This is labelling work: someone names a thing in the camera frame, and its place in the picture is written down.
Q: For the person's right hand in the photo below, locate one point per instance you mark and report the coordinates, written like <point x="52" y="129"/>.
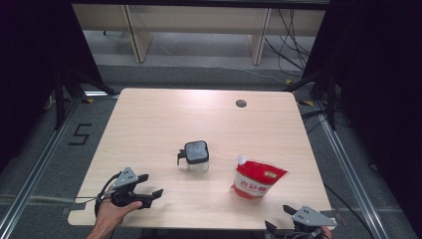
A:
<point x="326" y="234"/>

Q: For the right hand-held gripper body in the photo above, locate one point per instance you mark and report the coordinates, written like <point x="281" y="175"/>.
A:
<point x="310" y="217"/>

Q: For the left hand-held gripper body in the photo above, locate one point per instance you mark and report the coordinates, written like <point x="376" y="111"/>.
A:
<point x="124" y="179"/>

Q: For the aluminium floor rail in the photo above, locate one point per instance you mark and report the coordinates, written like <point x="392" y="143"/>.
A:
<point x="351" y="179"/>
<point x="36" y="166"/>

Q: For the light wooden shelf unit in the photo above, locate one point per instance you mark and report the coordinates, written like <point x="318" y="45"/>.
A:
<point x="199" y="20"/>

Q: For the red and white spout pouch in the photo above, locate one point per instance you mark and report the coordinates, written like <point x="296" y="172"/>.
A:
<point x="255" y="181"/>

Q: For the dark curtain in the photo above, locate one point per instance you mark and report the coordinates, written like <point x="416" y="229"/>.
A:
<point x="30" y="66"/>
<point x="381" y="83"/>

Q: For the person's left hand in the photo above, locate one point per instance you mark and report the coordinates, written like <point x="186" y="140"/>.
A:
<point x="111" y="214"/>

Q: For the clear jar with black lid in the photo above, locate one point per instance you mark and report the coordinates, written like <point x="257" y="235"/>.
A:
<point x="196" y="152"/>

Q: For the black metal stand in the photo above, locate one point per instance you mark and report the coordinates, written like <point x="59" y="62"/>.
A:
<point x="330" y="99"/>
<point x="59" y="99"/>

